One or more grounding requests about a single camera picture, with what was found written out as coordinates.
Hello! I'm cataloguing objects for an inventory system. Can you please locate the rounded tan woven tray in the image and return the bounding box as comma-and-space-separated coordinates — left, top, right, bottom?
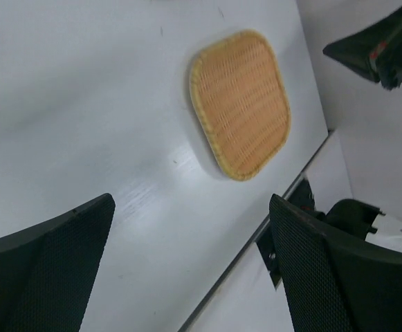
189, 30, 291, 181

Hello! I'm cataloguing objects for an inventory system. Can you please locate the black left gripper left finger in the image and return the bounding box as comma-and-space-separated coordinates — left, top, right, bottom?
0, 194, 116, 331

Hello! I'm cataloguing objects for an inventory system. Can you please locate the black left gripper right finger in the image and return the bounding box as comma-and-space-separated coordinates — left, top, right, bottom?
268, 193, 402, 332

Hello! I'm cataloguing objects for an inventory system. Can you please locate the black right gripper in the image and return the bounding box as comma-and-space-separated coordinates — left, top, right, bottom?
322, 6, 402, 91

